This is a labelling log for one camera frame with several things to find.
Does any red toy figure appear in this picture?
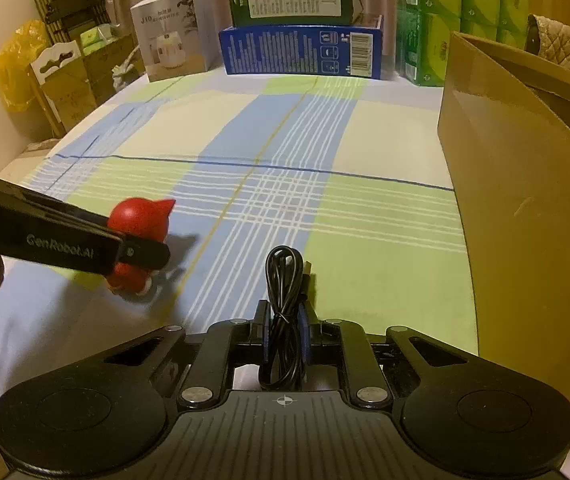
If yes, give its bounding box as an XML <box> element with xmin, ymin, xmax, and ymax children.
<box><xmin>106</xmin><ymin>197</ymin><xmax>176</xmax><ymax>296</ymax></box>

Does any cardboard box with hang tab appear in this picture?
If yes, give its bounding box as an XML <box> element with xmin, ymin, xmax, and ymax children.
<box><xmin>28</xmin><ymin>42</ymin><xmax>98</xmax><ymax>136</ymax></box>

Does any black cable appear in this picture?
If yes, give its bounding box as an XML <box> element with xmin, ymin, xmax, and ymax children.
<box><xmin>257</xmin><ymin>246</ymin><xmax>313</xmax><ymax>391</ymax></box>

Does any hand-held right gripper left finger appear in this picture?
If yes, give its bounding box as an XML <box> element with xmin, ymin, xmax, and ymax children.
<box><xmin>92</xmin><ymin>301</ymin><xmax>272</xmax><ymax>408</ymax></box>

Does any clear plastic bag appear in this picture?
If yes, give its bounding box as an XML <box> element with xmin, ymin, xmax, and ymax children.
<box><xmin>112</xmin><ymin>52</ymin><xmax>146</xmax><ymax>93</ymax></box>

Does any green tissue multipack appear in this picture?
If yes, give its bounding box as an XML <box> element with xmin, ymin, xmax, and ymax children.
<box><xmin>396</xmin><ymin>0</ymin><xmax>533</xmax><ymax>87</ymax></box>

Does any white humidifier box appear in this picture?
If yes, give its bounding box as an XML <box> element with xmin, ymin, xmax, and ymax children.
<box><xmin>130</xmin><ymin>0</ymin><xmax>222</xmax><ymax>83</ymax></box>

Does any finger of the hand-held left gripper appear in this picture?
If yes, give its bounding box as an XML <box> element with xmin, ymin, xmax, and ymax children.
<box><xmin>0</xmin><ymin>170</ymin><xmax>116</xmax><ymax>234</ymax></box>
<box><xmin>115</xmin><ymin>235</ymin><xmax>171</xmax><ymax>271</ymax></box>

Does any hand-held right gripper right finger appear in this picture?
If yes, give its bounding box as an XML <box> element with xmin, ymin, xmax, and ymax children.
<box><xmin>299</xmin><ymin>305</ymin><xmax>470</xmax><ymax>408</ymax></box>

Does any large brown cardboard box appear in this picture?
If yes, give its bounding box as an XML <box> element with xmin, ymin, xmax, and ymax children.
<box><xmin>437</xmin><ymin>31</ymin><xmax>570</xmax><ymax>433</ymax></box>

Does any yellow plastic bag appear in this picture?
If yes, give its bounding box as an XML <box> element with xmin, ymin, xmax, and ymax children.
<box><xmin>0</xmin><ymin>20</ymin><xmax>48</xmax><ymax>113</ymax></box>

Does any open carton with tissue packs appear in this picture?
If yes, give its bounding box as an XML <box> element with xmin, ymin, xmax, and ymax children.
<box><xmin>78</xmin><ymin>25</ymin><xmax>138</xmax><ymax>106</ymax></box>

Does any blue product box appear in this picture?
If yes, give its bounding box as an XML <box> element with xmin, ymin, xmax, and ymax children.
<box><xmin>217</xmin><ymin>14</ymin><xmax>383</xmax><ymax>80</ymax></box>

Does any folded black step ladder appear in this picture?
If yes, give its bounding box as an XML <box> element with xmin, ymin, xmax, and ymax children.
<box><xmin>30</xmin><ymin>0</ymin><xmax>108</xmax><ymax>56</ymax></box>

